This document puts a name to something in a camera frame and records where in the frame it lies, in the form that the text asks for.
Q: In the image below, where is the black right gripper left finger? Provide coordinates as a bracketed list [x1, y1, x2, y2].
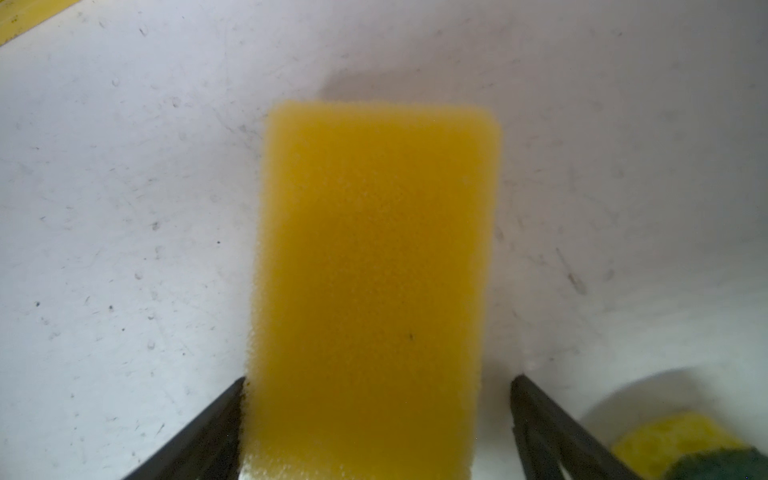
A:
[126, 377, 245, 480]

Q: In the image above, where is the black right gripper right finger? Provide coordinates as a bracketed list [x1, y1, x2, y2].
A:
[509, 375, 640, 480]

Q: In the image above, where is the yellow sponge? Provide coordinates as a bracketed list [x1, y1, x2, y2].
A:
[241, 101, 501, 479]

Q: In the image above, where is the yellow shelf unit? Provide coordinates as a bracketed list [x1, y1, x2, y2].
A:
[0, 0, 78, 46]

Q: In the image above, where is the dark green wavy scourer right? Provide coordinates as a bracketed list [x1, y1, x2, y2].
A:
[608, 412, 768, 480]

